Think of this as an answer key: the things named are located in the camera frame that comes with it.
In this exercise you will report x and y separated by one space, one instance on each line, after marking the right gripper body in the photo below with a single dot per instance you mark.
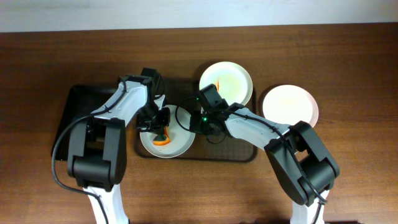
196 123

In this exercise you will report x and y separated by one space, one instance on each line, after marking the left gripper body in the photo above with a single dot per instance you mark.
152 125

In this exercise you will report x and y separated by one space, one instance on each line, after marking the orange green sponge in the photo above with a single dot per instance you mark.
162 137

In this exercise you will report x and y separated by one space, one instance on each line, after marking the light green plate with stain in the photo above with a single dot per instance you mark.
180 139

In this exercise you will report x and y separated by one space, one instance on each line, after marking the white plate with stain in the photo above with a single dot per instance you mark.
289 104

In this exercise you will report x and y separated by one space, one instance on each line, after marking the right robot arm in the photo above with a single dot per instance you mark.
304 167

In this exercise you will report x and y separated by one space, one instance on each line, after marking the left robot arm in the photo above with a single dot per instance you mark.
97 145

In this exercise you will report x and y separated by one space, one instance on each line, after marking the brown tray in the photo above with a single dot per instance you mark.
204 148

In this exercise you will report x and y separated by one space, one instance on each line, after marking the black tray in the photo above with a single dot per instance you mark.
81 101

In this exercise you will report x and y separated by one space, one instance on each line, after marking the cream plate at back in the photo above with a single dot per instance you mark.
232 81

